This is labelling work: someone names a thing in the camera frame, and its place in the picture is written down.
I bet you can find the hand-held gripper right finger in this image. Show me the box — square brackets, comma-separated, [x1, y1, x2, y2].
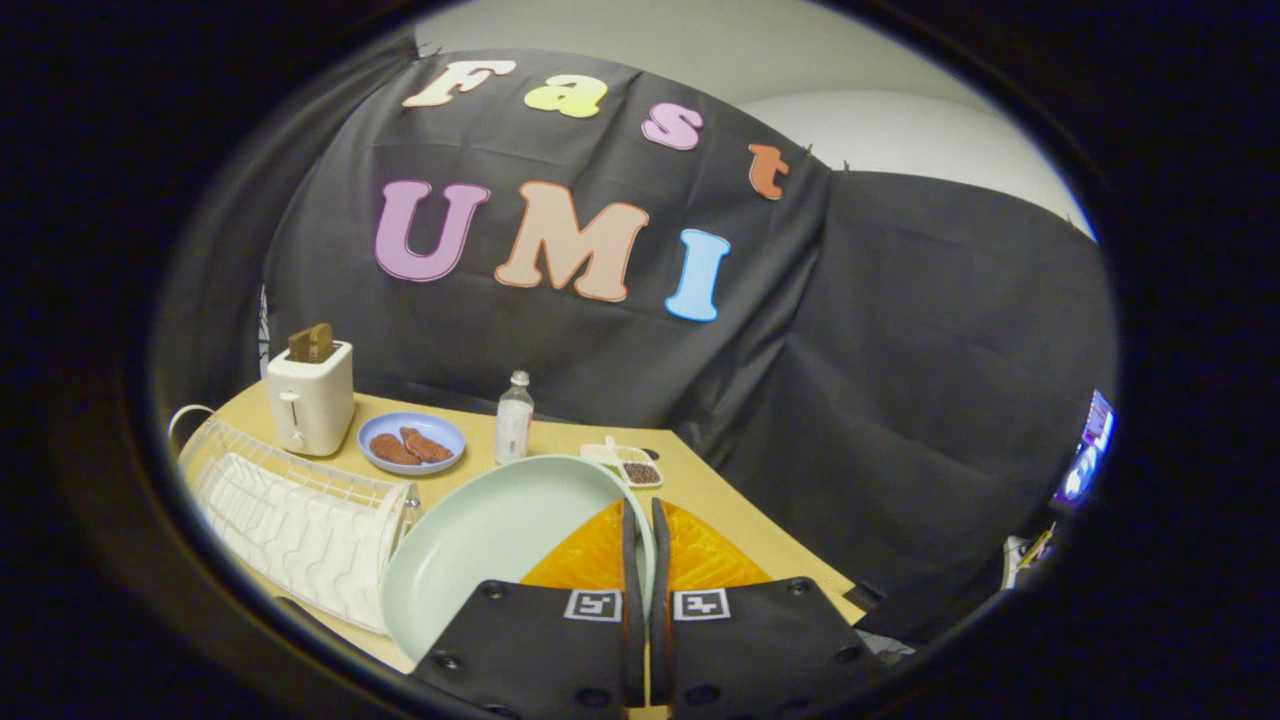
[648, 497, 891, 720]

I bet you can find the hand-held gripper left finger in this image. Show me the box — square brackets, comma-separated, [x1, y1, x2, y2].
[410, 498, 648, 720]

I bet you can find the pale green plate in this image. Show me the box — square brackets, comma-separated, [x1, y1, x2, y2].
[379, 455, 657, 663]

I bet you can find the white wire dish rack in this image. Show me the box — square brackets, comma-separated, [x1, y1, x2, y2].
[167, 404, 413, 635]

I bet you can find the blue plate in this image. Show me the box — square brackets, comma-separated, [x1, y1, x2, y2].
[357, 411, 468, 477]

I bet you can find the small clear food tray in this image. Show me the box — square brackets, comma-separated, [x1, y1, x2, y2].
[581, 436, 664, 490]

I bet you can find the clear plastic bottle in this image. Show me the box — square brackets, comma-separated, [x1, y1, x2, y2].
[495, 370, 535, 466]

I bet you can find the black backdrop cloth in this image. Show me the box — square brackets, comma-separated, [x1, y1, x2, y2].
[152, 38, 1118, 646]

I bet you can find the white toaster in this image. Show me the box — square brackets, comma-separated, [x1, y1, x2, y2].
[266, 341, 356, 458]

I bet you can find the brown toast slice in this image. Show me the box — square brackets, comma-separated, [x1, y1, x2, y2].
[288, 322, 335, 364]

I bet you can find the lit computer screen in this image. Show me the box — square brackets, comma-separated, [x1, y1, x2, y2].
[1050, 389, 1117, 513]

